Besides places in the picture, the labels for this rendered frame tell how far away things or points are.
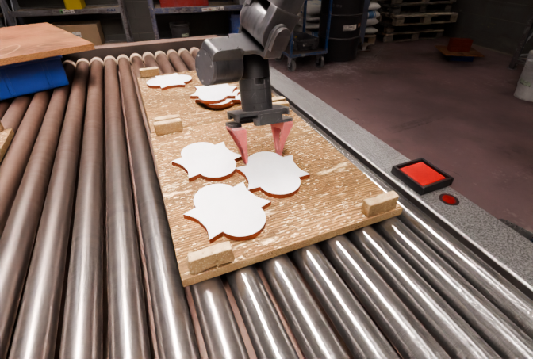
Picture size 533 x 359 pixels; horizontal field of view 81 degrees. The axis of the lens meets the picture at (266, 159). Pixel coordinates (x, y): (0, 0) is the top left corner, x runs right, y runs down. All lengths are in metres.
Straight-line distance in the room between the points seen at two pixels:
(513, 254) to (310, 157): 0.35
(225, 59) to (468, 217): 0.46
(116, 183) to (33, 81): 0.61
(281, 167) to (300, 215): 0.12
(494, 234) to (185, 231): 0.46
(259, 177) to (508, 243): 0.39
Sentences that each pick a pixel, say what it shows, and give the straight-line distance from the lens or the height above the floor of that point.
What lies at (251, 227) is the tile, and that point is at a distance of 0.46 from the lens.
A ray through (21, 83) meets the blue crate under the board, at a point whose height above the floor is 0.96.
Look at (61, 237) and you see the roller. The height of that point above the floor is 0.91.
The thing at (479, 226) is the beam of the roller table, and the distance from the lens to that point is 0.61.
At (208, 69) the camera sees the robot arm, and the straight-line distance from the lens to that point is 0.52.
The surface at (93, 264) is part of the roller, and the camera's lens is 0.52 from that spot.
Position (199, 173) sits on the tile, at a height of 0.94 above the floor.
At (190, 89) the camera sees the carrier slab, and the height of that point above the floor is 0.94.
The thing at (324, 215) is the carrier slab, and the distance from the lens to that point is 0.50.
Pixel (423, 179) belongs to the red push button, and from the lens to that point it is 0.64.
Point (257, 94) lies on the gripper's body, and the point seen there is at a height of 1.07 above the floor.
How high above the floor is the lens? 1.27
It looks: 33 degrees down
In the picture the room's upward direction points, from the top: straight up
